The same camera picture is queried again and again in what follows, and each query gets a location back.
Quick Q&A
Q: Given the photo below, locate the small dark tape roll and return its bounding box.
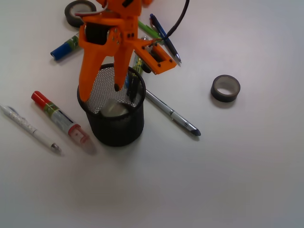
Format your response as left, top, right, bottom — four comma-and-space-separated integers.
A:
210, 75, 241, 103

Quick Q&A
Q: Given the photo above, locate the large black tape roll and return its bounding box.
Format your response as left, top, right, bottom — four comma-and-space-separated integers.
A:
64, 0, 96, 28

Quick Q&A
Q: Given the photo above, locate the white mechanical pencil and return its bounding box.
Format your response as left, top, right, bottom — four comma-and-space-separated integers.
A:
0, 105, 63, 156

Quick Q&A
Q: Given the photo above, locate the dark blue pen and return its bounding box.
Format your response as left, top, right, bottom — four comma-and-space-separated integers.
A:
150, 14, 181, 64

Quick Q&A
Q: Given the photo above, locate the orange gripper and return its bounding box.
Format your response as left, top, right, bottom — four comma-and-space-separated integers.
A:
78, 0, 152, 102

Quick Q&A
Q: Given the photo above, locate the silver grey gel pen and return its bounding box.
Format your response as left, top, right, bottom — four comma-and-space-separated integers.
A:
146, 89, 201, 136

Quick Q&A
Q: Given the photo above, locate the blue board marker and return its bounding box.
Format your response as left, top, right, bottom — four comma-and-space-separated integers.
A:
50, 33, 79, 61

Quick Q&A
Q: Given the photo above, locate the black mesh pen holder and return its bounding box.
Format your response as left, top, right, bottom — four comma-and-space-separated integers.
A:
78, 64, 146, 147

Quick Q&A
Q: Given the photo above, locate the green board marker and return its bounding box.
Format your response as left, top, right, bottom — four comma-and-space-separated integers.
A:
133, 53, 152, 75

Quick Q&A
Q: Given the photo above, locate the red board marker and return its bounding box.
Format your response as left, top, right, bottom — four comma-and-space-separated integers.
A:
31, 91, 96, 154

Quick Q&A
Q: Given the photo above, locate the green pen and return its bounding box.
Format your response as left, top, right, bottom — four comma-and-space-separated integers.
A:
138, 21, 161, 39

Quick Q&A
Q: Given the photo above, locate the black cable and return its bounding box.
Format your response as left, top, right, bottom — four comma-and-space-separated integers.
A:
147, 0, 190, 45

